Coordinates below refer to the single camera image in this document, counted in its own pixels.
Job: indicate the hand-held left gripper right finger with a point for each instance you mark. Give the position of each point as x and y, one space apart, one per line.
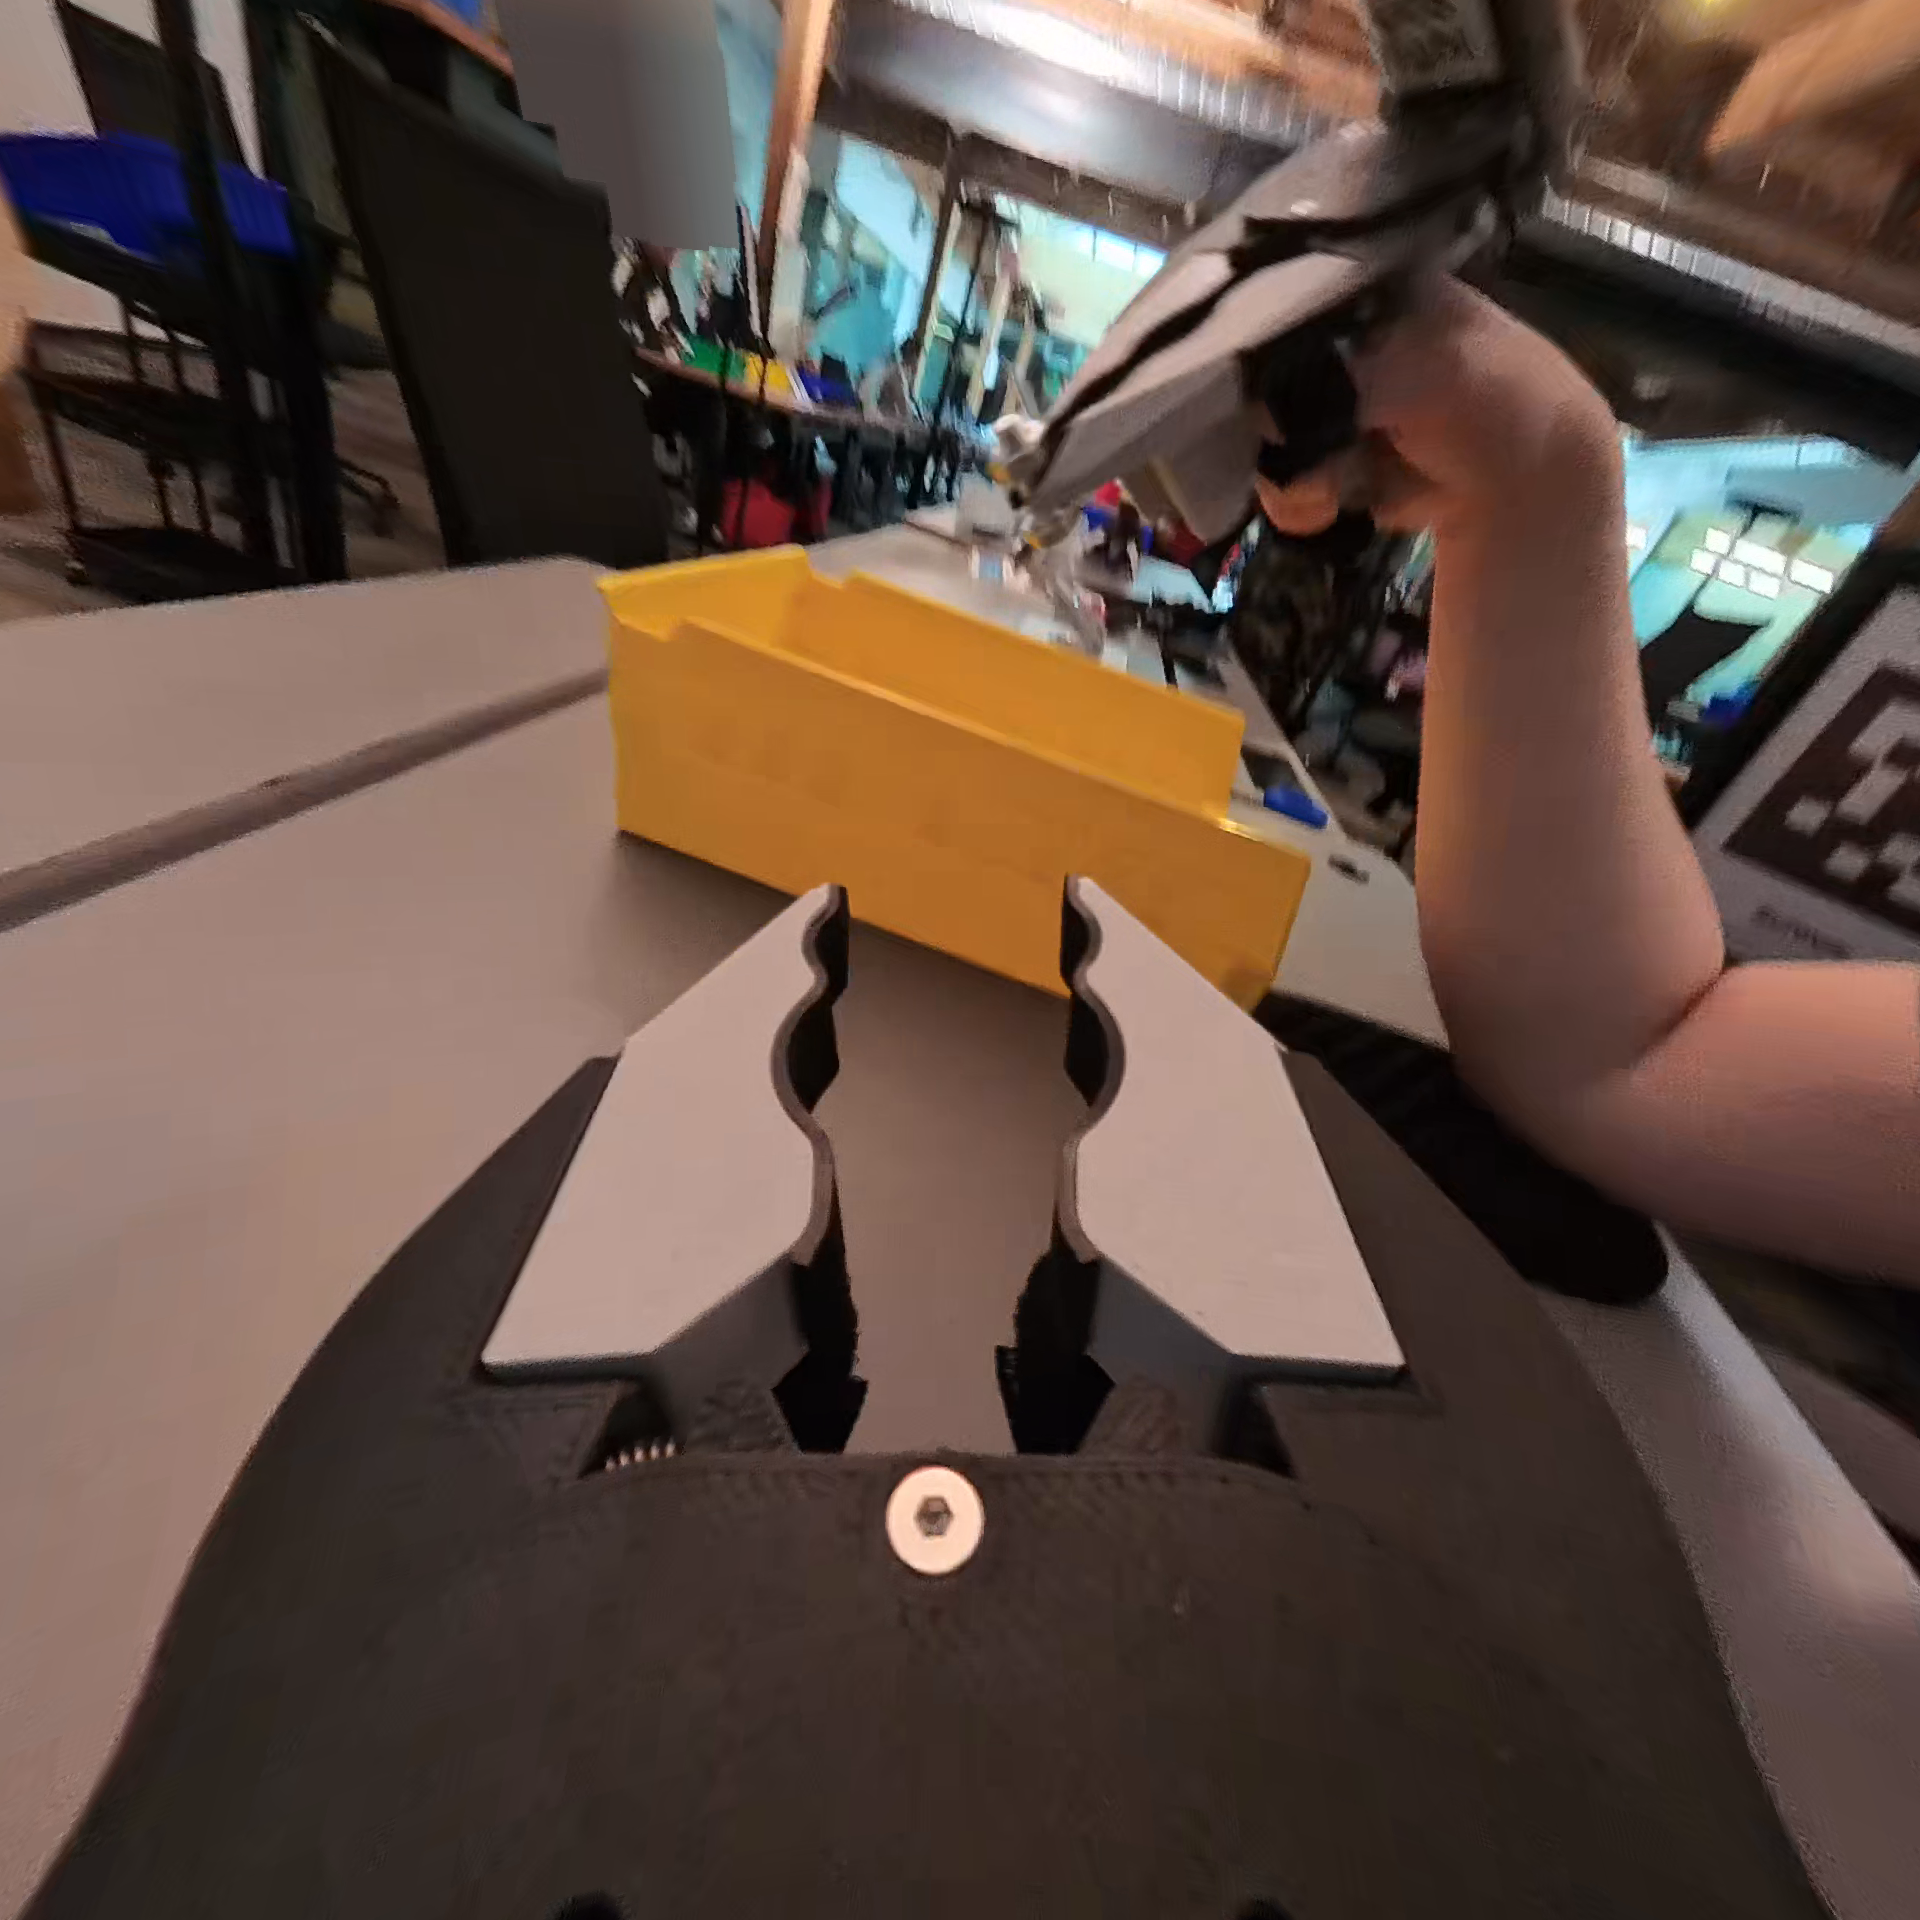
1230 1200

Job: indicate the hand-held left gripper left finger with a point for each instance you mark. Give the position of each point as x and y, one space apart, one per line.
675 1200

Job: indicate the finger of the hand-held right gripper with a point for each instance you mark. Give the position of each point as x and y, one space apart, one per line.
1184 389
1277 201

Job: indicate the yellow plastic bin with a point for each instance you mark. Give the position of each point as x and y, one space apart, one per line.
901 779

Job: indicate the person's right forearm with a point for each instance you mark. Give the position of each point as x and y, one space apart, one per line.
1559 901

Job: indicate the desktop tablet stand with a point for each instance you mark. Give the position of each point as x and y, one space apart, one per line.
1050 586

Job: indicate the red floor container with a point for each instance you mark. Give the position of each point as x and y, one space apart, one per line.
773 511

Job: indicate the black upright panel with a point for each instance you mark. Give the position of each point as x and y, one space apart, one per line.
495 376

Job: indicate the framed marker sign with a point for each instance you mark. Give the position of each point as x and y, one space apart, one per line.
1845 810

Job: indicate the blue storage bin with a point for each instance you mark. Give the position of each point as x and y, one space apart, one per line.
119 194

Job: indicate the wooden post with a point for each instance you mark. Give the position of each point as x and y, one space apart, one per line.
797 150

